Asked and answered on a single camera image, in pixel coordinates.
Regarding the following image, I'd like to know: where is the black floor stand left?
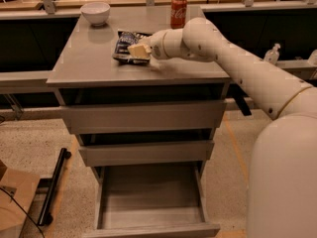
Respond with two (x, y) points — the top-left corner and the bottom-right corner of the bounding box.
(37, 148), (71, 226)

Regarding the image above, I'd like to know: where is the open bottom grey drawer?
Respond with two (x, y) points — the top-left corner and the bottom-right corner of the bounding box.
(82, 163), (220, 238)

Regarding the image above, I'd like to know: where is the blue chip bag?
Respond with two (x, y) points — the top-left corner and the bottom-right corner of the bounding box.
(112, 31), (151, 64)

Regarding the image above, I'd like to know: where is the grey drawer cabinet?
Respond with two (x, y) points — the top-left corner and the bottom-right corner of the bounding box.
(46, 5), (236, 238)

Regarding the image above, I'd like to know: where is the red cola can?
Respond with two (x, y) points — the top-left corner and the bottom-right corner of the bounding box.
(170, 0), (187, 29)

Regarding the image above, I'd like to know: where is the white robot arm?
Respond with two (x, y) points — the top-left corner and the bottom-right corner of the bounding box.
(128, 18), (317, 238)

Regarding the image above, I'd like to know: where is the cardboard box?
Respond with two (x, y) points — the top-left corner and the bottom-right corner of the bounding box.
(0, 161), (40, 238)

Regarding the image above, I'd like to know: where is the top grey drawer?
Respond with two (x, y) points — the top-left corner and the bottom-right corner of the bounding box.
(61, 101), (225, 134)

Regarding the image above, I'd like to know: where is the white bowl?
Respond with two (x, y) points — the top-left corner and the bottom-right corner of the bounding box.
(80, 2), (110, 26)

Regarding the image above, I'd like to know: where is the middle grey drawer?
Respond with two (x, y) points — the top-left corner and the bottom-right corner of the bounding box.
(79, 140), (214, 167)

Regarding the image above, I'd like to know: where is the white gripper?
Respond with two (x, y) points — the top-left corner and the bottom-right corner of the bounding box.
(128, 31), (165, 60)

